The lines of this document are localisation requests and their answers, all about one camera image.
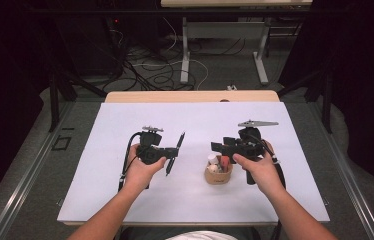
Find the dark round table grommet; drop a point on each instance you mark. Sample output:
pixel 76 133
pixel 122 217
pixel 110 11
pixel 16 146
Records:
pixel 224 100

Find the square floor socket plate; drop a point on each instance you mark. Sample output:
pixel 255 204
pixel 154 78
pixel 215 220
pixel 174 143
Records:
pixel 61 143

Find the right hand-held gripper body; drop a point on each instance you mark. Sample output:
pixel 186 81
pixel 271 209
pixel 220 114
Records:
pixel 248 143

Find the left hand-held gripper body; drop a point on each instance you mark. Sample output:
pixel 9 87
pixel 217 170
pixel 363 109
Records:
pixel 150 140

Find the grey metal floor rail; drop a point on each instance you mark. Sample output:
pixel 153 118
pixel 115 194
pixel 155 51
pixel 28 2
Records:
pixel 345 173
pixel 25 186

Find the white plug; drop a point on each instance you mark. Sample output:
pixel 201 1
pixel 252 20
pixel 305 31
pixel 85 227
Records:
pixel 231 88

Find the small white round object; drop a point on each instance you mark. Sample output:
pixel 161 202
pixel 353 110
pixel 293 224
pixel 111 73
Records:
pixel 213 168

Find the dark cabinet with red light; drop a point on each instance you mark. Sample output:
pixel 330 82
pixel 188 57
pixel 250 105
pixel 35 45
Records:
pixel 88 43

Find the white table mat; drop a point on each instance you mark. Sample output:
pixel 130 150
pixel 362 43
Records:
pixel 191 120

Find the black horizontal bar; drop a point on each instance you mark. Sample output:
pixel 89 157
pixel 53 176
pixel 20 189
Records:
pixel 108 11

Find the tan pen holder cup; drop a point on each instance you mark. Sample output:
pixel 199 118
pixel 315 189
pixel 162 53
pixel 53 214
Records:
pixel 218 178

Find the person's white shirt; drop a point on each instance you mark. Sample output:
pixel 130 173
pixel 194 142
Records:
pixel 201 236

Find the desk with grey metal legs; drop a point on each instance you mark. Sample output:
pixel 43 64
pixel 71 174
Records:
pixel 225 30

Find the person's right hand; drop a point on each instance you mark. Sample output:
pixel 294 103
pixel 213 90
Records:
pixel 265 173

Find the black metal stand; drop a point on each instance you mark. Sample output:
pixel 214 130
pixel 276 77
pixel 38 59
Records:
pixel 326 100
pixel 54 100

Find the person's dark pants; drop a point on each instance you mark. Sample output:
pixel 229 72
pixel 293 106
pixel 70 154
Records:
pixel 141 233

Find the white and green glue stick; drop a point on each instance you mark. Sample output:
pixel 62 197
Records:
pixel 213 158

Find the black pen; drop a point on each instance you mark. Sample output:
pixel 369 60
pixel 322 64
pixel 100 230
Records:
pixel 180 140

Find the person's left hand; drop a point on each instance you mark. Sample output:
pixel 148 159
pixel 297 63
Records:
pixel 138 175

